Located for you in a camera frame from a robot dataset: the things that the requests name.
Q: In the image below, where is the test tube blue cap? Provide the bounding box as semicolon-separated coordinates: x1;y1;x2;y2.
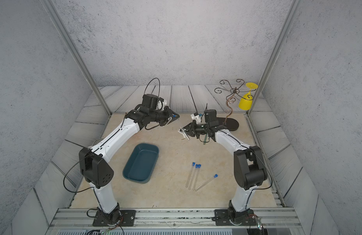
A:
173;115;190;141
192;164;201;191
185;162;196;188
195;174;218;192

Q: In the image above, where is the yellow plastic goblet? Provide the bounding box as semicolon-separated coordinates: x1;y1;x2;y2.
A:
239;82;258;111

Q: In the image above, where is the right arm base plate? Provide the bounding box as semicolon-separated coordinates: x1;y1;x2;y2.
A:
211;208;258;226

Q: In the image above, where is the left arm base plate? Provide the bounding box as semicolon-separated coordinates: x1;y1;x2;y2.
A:
92;209;136;227

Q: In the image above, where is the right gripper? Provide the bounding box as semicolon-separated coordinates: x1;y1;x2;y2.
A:
180;120;210;139

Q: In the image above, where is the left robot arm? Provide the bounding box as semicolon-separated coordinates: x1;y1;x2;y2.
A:
79;105;180;224

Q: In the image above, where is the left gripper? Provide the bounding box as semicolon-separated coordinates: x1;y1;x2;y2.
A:
148;106;181;126

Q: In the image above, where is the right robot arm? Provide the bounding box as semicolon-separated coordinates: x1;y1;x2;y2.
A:
179;122;268;225

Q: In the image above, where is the black metal cup stand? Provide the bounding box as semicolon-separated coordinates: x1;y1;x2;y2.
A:
214;79;247;131

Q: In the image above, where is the teal plastic tray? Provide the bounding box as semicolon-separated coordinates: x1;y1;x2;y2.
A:
122;143;159;184

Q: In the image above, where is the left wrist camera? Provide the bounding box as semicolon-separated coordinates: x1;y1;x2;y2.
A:
142;94;167;110

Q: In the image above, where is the aluminium front rail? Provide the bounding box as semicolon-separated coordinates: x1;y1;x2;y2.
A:
46;207;304;235

